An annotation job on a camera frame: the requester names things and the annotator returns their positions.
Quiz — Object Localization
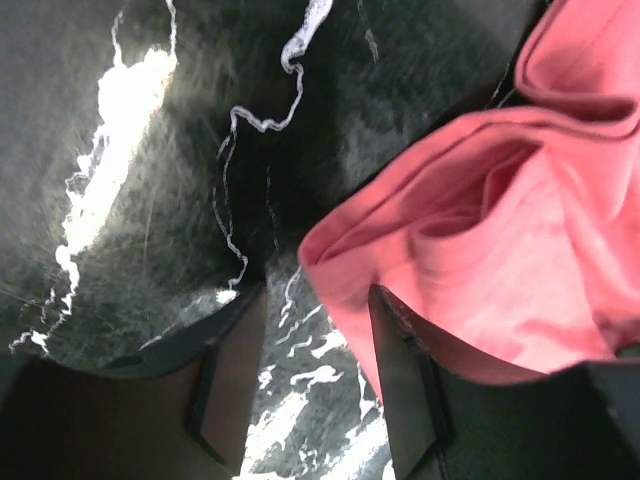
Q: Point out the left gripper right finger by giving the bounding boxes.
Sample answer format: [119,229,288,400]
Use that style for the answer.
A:
[369,285,565,479]

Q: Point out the salmon pink t shirt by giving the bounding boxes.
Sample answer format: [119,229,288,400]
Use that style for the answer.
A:
[298,1,639,382]

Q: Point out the black marble pattern mat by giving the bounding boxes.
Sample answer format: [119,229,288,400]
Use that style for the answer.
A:
[1,1,545,479]

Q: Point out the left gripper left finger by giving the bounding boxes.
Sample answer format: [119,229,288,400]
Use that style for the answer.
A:
[107,284,267,479]

